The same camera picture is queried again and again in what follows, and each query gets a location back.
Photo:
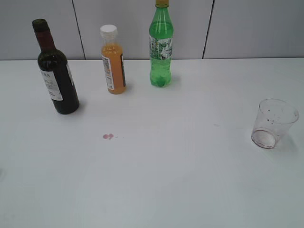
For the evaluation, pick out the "dark red wine bottle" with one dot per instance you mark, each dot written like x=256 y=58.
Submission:
x=55 y=70

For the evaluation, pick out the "transparent plastic cup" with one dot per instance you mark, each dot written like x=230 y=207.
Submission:
x=273 y=121

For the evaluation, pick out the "red wine spill stain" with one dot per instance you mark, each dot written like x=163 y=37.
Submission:
x=108 y=136

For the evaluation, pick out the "orange juice bottle white cap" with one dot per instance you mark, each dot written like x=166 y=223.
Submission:
x=112 y=56

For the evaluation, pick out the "green soda bottle yellow cap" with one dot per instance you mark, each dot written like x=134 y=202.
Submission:
x=161 y=45

